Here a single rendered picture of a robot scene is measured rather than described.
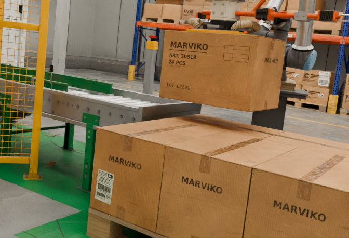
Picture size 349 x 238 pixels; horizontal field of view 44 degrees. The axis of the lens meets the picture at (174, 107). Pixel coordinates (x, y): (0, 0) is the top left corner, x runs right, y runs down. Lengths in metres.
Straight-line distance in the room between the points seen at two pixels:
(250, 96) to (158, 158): 0.67
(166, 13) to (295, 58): 8.50
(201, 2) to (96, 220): 9.16
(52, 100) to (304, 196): 1.87
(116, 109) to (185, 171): 0.91
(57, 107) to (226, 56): 1.20
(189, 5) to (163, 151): 9.38
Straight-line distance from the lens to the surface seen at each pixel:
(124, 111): 2.56
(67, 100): 2.88
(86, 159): 2.80
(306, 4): 3.12
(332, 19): 2.34
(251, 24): 2.49
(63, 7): 5.80
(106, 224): 2.15
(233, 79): 2.33
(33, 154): 3.01
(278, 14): 2.44
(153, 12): 11.77
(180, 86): 2.51
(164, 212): 1.92
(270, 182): 1.66
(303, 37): 3.18
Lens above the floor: 0.95
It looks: 7 degrees down
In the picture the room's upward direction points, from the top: 6 degrees clockwise
